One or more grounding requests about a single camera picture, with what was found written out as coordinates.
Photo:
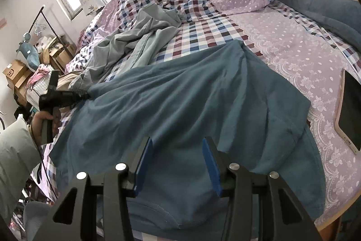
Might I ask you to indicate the plaid checkered bed sheet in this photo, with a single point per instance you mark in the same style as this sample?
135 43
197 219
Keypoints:
311 59

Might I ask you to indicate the grey green sweatshirt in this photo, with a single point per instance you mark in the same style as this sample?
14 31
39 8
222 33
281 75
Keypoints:
154 27

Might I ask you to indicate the teal blue shirt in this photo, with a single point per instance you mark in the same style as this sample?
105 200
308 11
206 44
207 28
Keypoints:
225 92

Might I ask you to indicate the smartphone with tan case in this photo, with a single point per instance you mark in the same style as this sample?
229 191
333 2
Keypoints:
348 118

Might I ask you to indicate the cardboard boxes pile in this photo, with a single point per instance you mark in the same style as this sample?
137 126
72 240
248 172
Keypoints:
51 52

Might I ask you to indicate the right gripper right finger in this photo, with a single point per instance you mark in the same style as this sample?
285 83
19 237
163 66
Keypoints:
281 214

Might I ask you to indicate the beige khaki garment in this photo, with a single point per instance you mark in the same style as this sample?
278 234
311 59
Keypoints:
64 81

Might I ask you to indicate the person left forearm sleeve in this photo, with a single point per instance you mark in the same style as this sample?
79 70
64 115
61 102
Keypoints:
19 156

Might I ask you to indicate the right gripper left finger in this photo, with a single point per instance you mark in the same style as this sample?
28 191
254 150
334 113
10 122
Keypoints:
73 216

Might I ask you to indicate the white storage basket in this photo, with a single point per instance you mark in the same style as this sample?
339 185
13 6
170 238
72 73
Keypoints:
37 84

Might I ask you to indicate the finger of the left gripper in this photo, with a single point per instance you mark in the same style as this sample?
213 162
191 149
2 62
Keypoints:
79 97

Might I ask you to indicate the blue grey plush pillow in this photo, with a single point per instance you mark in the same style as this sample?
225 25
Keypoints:
341 17

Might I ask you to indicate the person left hand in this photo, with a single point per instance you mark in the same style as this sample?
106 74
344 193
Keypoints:
37 124

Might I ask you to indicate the checkered purple duvet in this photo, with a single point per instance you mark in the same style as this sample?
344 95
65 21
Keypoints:
121 14

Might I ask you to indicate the blue plush toy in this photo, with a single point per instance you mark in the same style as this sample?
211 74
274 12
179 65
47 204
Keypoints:
29 52

